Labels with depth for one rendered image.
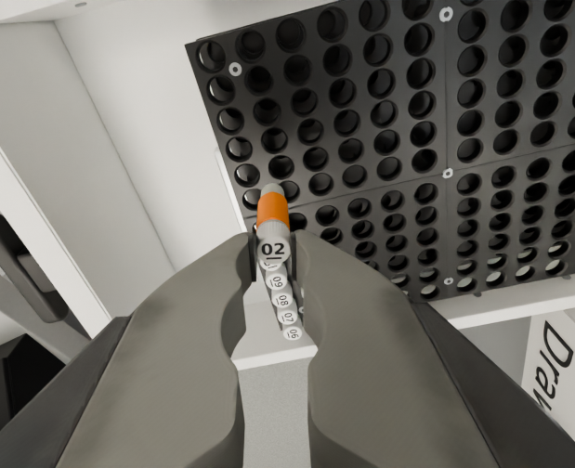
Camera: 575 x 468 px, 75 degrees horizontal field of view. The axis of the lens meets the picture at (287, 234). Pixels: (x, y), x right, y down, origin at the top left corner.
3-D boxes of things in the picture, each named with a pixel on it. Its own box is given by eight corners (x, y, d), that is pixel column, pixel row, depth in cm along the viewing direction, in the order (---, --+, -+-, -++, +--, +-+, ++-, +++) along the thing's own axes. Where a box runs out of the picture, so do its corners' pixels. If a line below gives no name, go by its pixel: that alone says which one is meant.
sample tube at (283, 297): (274, 265, 26) (274, 310, 22) (269, 251, 26) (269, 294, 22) (291, 261, 26) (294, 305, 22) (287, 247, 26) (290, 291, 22)
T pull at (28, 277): (57, 313, 24) (45, 329, 23) (-20, 212, 20) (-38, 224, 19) (109, 302, 24) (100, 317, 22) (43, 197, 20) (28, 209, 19)
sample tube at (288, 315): (279, 280, 27) (280, 327, 23) (274, 266, 27) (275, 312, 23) (295, 277, 27) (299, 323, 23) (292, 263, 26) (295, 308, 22)
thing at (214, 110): (280, 324, 26) (280, 331, 25) (186, 43, 17) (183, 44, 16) (307, 318, 25) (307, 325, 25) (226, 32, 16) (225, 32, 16)
